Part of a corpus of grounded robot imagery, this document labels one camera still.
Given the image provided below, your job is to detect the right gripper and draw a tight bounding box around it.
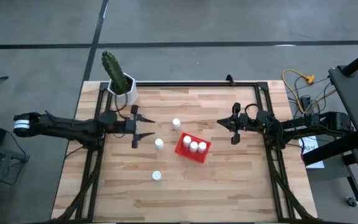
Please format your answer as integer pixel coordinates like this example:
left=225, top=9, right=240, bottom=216
left=217, top=102, right=257, bottom=146

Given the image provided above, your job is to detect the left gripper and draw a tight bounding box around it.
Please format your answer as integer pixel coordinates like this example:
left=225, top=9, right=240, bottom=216
left=114, top=104, right=156, bottom=149

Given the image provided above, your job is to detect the red plastic basket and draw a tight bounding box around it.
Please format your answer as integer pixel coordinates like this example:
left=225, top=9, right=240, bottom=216
left=174, top=132, right=212, bottom=164

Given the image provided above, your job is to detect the white hexagonal plant pot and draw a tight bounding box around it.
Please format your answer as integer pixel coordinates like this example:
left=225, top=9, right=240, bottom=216
left=106, top=72, right=139, bottom=106

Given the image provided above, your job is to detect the green cactus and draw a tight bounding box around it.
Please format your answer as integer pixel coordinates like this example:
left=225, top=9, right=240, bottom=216
left=101, top=50, right=131, bottom=95

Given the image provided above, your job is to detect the white paper sheet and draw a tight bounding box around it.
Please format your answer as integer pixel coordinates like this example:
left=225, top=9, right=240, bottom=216
left=297, top=134, right=326, bottom=170

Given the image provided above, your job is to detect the black table support beam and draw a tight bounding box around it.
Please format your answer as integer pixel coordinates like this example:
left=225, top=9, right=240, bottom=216
left=303, top=132, right=358, bottom=167

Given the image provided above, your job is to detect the dark grey cart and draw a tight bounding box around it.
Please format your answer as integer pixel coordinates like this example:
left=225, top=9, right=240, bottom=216
left=0, top=146, right=30, bottom=218

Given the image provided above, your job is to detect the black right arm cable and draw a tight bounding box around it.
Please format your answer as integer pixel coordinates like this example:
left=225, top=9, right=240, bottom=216
left=244, top=103, right=260, bottom=116

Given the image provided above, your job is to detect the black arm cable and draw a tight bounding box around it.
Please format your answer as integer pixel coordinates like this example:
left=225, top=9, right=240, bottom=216
left=114, top=93, right=130, bottom=122
left=244, top=103, right=260, bottom=116

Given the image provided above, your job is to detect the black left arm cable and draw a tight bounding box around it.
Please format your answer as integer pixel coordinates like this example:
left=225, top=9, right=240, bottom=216
left=114, top=93, right=130, bottom=122

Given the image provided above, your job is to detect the black aluminium table frame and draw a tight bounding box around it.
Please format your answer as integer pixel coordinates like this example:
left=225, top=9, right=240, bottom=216
left=51, top=81, right=318, bottom=223

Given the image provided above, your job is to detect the yellow cable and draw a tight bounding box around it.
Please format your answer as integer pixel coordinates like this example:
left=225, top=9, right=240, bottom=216
left=282, top=68, right=316, bottom=114

